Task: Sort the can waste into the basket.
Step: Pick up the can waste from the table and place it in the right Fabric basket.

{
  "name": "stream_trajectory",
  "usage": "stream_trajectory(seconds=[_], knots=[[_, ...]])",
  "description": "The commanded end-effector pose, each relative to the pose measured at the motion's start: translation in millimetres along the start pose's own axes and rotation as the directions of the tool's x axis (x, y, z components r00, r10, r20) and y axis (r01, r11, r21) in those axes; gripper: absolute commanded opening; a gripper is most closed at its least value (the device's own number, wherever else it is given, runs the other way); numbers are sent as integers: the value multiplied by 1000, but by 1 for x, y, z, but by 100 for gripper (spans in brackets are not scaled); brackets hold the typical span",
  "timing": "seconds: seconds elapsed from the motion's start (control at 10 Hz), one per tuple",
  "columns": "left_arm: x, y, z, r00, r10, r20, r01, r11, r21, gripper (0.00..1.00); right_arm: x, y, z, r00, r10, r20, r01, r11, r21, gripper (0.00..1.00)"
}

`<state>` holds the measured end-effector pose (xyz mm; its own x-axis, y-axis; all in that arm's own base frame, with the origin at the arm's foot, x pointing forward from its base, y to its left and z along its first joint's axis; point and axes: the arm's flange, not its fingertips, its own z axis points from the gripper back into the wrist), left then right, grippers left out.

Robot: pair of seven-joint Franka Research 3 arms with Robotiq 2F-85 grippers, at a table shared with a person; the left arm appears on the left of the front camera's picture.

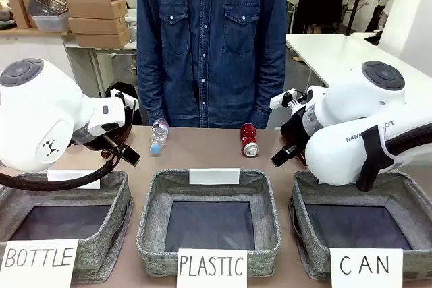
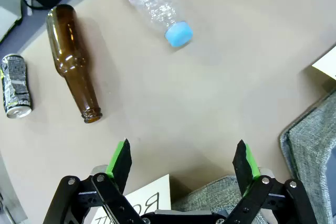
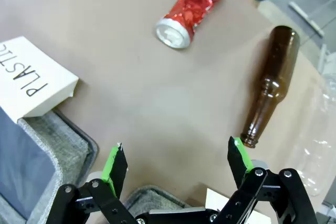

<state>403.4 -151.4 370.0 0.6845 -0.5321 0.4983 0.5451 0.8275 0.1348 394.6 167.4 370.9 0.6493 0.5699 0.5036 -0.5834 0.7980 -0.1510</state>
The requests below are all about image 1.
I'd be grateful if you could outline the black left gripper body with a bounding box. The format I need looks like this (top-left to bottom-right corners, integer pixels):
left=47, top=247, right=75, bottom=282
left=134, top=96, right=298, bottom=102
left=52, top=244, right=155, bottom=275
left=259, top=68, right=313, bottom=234
left=71, top=112, right=134, bottom=156

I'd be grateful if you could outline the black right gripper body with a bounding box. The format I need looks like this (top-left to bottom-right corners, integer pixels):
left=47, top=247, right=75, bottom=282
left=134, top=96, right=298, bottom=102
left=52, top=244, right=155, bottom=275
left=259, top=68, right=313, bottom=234
left=279, top=107, right=310, bottom=167

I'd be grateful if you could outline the small blue-capped plastic water bottle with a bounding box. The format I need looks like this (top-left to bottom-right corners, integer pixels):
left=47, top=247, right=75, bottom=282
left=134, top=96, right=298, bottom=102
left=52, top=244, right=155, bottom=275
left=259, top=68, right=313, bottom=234
left=149, top=118, right=170, bottom=156

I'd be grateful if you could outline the red crushed drink can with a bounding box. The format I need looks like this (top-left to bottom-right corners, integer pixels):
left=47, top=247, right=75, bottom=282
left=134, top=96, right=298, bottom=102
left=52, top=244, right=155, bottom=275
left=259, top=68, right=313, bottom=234
left=240, top=123, right=261, bottom=159

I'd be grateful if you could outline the person's left forearm denim sleeve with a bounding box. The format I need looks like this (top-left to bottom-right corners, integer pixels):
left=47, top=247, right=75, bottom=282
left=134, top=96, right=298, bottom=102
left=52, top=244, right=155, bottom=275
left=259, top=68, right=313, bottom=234
left=250, top=45, right=288, bottom=130

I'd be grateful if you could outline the person's right forearm denim sleeve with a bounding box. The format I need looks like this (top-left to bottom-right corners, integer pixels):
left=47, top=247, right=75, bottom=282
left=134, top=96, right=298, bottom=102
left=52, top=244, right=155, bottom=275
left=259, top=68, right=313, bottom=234
left=136, top=45, right=169, bottom=127

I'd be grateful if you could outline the grey fabric basket bottle label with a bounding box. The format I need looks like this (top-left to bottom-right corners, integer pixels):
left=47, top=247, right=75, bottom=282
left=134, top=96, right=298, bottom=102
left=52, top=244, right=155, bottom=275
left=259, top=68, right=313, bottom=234
left=0, top=170, right=134, bottom=284

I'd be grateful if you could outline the grey fabric basket plastic label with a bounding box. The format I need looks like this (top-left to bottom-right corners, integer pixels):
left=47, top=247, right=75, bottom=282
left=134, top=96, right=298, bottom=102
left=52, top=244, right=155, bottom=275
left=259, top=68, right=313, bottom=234
left=136, top=168, right=282, bottom=277

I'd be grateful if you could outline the white paper sign CAN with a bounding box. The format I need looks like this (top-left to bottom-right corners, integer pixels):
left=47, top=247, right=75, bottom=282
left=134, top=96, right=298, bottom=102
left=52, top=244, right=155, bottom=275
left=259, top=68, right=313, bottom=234
left=329, top=248, right=404, bottom=288

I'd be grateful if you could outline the grey fabric basket can label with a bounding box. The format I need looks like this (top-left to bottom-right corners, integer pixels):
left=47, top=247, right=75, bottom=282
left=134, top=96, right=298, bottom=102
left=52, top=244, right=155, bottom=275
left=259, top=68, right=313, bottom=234
left=288, top=169, right=432, bottom=281

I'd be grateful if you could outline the blank white card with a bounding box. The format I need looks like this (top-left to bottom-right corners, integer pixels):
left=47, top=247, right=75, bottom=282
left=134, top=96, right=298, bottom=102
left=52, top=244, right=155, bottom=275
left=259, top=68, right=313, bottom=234
left=46, top=169, right=102, bottom=190
left=188, top=167, right=241, bottom=186

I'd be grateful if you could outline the white table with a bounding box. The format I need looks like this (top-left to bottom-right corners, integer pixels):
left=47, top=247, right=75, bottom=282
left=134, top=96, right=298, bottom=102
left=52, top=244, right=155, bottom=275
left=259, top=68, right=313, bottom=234
left=285, top=32, right=432, bottom=100

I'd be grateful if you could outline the flat cardboard box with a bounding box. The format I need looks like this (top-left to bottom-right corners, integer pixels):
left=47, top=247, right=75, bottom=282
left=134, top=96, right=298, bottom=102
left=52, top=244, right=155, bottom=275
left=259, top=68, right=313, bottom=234
left=67, top=0, right=129, bottom=20
left=74, top=27, right=132, bottom=49
left=68, top=16, right=128, bottom=36

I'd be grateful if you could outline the person in denim shirt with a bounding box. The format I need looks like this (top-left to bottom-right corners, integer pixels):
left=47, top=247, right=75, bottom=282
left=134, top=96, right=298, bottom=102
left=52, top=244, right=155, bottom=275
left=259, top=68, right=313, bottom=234
left=136, top=0, right=288, bottom=130

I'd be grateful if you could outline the clear plastic bin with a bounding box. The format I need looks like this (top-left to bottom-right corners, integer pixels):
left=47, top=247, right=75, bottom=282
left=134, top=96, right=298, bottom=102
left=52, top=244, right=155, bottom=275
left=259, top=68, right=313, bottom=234
left=32, top=13, right=71, bottom=32

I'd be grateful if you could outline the white paper sign PLASTIC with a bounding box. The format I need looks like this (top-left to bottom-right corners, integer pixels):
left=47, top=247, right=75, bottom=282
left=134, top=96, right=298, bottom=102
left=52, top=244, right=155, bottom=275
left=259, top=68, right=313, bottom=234
left=176, top=248, right=248, bottom=288

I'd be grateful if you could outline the wooden shelf top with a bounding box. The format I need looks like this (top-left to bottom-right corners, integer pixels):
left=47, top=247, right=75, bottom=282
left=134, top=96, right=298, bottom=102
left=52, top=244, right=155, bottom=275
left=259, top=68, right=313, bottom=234
left=0, top=27, right=74, bottom=37

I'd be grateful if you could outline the white paper sign BOTTLE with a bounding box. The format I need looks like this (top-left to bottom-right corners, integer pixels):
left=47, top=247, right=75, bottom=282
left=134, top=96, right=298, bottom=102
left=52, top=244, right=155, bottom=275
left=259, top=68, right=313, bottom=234
left=0, top=239, right=80, bottom=288

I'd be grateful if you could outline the black tripod stand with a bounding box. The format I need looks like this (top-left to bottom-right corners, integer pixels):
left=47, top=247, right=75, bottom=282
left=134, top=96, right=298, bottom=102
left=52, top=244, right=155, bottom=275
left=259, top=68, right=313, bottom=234
left=344, top=0, right=371, bottom=36

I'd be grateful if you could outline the small upright cardboard box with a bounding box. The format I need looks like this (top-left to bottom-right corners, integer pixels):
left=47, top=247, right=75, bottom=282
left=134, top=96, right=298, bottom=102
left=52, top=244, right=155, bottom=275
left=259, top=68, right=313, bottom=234
left=7, top=0, right=38, bottom=30

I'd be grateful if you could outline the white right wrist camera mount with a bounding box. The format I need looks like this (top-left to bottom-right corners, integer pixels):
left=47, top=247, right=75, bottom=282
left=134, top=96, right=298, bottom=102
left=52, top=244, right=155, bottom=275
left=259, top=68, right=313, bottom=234
left=269, top=89, right=310, bottom=110

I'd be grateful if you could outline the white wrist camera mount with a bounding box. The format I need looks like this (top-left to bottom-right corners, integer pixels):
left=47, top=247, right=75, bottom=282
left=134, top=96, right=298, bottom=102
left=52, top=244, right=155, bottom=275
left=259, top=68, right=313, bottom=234
left=109, top=90, right=140, bottom=114
left=269, top=89, right=310, bottom=110

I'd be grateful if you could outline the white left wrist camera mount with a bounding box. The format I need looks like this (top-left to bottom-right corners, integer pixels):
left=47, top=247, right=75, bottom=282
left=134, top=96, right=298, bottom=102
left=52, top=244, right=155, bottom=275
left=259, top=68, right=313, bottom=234
left=109, top=90, right=140, bottom=114

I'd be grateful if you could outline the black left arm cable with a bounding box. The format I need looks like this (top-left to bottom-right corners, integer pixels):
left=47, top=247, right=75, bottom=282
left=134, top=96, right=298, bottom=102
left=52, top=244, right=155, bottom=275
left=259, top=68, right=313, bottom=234
left=0, top=152, right=123, bottom=192

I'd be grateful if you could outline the black wire mesh basket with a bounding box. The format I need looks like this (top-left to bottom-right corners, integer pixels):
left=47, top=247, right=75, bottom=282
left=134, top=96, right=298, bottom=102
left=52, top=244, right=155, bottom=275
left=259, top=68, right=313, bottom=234
left=27, top=0, right=70, bottom=18

